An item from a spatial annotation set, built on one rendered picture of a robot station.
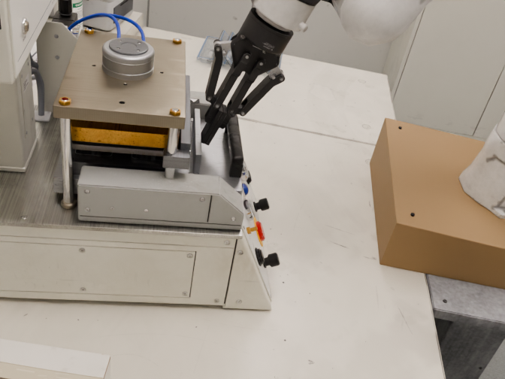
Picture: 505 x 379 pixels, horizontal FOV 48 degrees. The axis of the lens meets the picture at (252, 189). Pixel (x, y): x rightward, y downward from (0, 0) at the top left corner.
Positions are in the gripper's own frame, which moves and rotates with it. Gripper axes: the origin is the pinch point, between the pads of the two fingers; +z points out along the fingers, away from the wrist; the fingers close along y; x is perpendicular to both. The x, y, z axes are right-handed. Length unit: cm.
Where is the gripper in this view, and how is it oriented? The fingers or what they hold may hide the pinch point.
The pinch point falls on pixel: (213, 123)
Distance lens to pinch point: 97.5
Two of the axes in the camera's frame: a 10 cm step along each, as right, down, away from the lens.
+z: -4.8, 7.2, 5.0
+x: -0.9, -6.1, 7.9
